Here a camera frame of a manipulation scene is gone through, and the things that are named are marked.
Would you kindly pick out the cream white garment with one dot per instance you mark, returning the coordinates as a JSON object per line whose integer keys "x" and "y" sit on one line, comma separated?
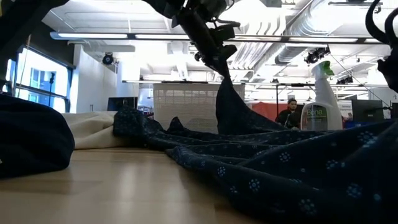
{"x": 93, "y": 129}

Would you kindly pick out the navy garment white lettered waistband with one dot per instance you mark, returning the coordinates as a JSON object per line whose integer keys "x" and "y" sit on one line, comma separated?
{"x": 31, "y": 140}

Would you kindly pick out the black ceiling spot lamp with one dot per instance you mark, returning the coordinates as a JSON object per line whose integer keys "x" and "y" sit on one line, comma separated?
{"x": 108, "y": 58}

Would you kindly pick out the white plastic laundry basket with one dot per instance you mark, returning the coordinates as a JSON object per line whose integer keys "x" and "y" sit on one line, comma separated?
{"x": 186, "y": 105}

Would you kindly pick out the white poster sign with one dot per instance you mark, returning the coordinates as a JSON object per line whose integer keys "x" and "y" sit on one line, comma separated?
{"x": 345, "y": 109}

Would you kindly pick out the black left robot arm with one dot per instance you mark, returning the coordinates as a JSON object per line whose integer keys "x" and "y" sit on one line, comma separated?
{"x": 161, "y": 5}

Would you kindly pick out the black ceiling lamp cluster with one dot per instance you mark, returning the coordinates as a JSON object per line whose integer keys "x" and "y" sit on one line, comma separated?
{"x": 317, "y": 54}

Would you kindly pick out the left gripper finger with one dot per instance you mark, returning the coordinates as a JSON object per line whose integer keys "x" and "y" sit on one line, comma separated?
{"x": 224, "y": 67}

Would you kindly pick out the white spray bottle green trigger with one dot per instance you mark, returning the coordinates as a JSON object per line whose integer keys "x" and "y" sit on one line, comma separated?
{"x": 323, "y": 115}

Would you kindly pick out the long ceiling light bar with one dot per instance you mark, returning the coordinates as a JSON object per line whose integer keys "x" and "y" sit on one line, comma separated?
{"x": 93, "y": 35}

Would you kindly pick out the large window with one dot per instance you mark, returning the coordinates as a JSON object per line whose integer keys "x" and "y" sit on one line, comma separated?
{"x": 40, "y": 81}

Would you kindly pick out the black computer monitor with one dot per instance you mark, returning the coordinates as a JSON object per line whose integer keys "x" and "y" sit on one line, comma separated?
{"x": 122, "y": 103}
{"x": 367, "y": 109}

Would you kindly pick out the navy dotted garment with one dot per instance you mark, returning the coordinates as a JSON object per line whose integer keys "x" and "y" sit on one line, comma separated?
{"x": 280, "y": 155}

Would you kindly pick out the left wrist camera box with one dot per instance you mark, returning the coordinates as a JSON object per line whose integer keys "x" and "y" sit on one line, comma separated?
{"x": 225, "y": 32}

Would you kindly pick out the person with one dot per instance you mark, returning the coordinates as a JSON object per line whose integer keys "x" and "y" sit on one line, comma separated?
{"x": 287, "y": 116}

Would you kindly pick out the thin black stand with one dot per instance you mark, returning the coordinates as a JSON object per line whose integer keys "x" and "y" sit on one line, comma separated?
{"x": 51, "y": 90}

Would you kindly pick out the red cloth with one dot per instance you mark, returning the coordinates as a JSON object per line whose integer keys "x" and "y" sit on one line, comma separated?
{"x": 264, "y": 110}

